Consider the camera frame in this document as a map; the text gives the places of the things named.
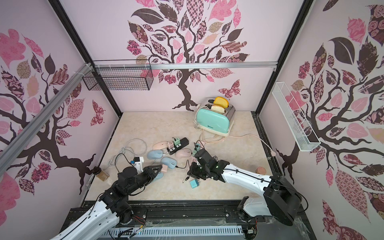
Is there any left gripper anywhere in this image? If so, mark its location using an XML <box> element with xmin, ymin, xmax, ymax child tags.
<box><xmin>126</xmin><ymin>166</ymin><xmax>163</xmax><ymax>195</ymax></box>

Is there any pink charger plug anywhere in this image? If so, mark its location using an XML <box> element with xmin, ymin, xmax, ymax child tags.
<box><xmin>161</xmin><ymin>165</ymin><xmax>168</xmax><ymax>173</ymax></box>

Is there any teal charger plug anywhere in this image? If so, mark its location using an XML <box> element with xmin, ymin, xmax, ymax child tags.
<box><xmin>190</xmin><ymin>180</ymin><xmax>199</xmax><ymax>189</ymax></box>

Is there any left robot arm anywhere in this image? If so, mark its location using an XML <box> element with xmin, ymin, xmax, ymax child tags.
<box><xmin>53</xmin><ymin>165</ymin><xmax>163</xmax><ymax>240</ymax></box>

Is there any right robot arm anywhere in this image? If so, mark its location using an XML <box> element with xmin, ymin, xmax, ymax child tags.
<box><xmin>188</xmin><ymin>149</ymin><xmax>303</xmax><ymax>226</ymax></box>

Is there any blue mouse bottom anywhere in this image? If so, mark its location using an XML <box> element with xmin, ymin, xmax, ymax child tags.
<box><xmin>153</xmin><ymin>172</ymin><xmax>164</xmax><ymax>182</ymax></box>

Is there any blue mouse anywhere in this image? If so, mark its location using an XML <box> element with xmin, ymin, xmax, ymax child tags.
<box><xmin>147</xmin><ymin>150</ymin><xmax>164</xmax><ymax>160</ymax></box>
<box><xmin>153</xmin><ymin>172</ymin><xmax>164</xmax><ymax>182</ymax></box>
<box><xmin>161</xmin><ymin>157</ymin><xmax>178</xmax><ymax>169</ymax></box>

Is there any blue mouse top left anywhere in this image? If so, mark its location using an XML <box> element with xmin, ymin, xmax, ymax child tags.
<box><xmin>147</xmin><ymin>150</ymin><xmax>164</xmax><ymax>160</ymax></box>

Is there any blue mouse middle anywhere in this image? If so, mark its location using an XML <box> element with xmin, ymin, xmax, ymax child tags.
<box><xmin>161</xmin><ymin>157</ymin><xmax>178</xmax><ymax>169</ymax></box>

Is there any pink mouse middle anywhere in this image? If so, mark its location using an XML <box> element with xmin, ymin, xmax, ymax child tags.
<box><xmin>175</xmin><ymin>149</ymin><xmax>192</xmax><ymax>159</ymax></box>

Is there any pink mouse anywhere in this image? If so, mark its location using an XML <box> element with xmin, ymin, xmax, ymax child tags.
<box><xmin>175</xmin><ymin>149</ymin><xmax>192</xmax><ymax>159</ymax></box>
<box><xmin>153</xmin><ymin>141</ymin><xmax>170</xmax><ymax>150</ymax></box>

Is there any pink mouse top left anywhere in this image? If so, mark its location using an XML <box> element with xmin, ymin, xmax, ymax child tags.
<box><xmin>153</xmin><ymin>141</ymin><xmax>170</xmax><ymax>150</ymax></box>

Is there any black power strip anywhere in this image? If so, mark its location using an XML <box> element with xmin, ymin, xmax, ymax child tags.
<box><xmin>168</xmin><ymin>138</ymin><xmax>189</xmax><ymax>155</ymax></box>

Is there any green plug on black strip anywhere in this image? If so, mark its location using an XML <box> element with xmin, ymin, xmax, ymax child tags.
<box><xmin>173</xmin><ymin>138</ymin><xmax>181</xmax><ymax>147</ymax></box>

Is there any mint green toaster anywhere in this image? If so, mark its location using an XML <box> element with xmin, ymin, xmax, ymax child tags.
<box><xmin>194</xmin><ymin>97</ymin><xmax>236</xmax><ymax>137</ymax></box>

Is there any small brown jar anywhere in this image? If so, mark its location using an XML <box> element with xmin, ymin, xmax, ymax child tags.
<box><xmin>91</xmin><ymin>166</ymin><xmax>110</xmax><ymax>182</ymax></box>

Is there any round clear coaster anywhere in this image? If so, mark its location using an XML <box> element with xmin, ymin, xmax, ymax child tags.
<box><xmin>256</xmin><ymin>167</ymin><xmax>267</xmax><ymax>175</ymax></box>

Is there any pale toast slice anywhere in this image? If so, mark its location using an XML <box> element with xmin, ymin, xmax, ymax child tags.
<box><xmin>211</xmin><ymin>105</ymin><xmax>226</xmax><ymax>114</ymax></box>

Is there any yellow toast slice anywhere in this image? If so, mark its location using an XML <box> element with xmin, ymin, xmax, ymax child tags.
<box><xmin>214</xmin><ymin>97</ymin><xmax>229</xmax><ymax>109</ymax></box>

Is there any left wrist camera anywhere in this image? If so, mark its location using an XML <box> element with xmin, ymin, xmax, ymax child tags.
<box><xmin>131</xmin><ymin>157</ymin><xmax>144</xmax><ymax>174</ymax></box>

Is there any grey coiled cable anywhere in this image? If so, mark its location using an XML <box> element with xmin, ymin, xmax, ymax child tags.
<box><xmin>107</xmin><ymin>137</ymin><xmax>148</xmax><ymax>167</ymax></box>

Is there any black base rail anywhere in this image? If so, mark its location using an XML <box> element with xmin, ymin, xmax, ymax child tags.
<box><xmin>60</xmin><ymin>200</ymin><xmax>317</xmax><ymax>240</ymax></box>

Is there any white slotted cable duct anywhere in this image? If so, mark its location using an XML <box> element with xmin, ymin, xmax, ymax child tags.
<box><xmin>99</xmin><ymin>226</ymin><xmax>244</xmax><ymax>240</ymax></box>

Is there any black wire basket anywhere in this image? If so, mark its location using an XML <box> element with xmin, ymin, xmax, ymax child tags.
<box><xmin>83</xmin><ymin>59</ymin><xmax>154</xmax><ymax>91</ymax></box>

